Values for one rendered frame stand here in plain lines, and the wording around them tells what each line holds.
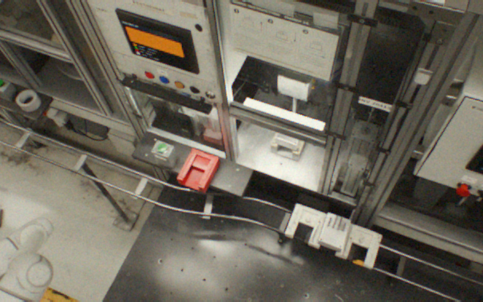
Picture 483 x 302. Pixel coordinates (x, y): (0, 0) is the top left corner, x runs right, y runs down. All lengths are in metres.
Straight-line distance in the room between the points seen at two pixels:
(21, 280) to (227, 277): 0.93
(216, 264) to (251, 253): 0.16
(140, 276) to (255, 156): 0.73
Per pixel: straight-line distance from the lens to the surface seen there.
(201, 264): 2.19
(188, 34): 1.43
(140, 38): 1.56
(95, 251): 3.08
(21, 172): 3.49
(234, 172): 2.07
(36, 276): 1.56
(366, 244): 2.03
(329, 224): 1.95
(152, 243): 2.26
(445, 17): 1.12
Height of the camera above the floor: 2.78
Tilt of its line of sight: 62 degrees down
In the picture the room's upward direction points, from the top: 7 degrees counter-clockwise
